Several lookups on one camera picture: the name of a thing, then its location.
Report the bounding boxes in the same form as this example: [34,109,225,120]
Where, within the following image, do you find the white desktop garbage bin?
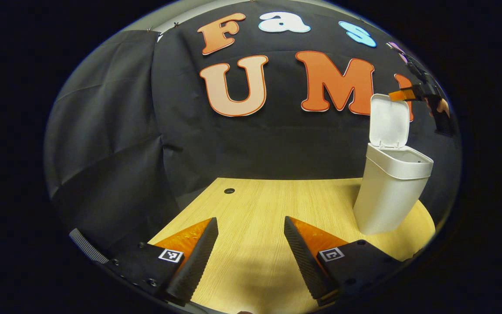
[353,93,434,236]

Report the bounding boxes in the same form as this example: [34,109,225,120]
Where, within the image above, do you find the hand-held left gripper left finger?
[103,217,219,307]

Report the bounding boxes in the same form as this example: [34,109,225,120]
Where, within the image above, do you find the ribbed black cable sleeve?
[69,228,109,265]

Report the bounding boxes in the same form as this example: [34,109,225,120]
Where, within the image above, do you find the wooden desktop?
[146,177,436,314]

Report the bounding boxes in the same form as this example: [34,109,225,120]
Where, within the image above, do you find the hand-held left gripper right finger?
[284,216,413,306]

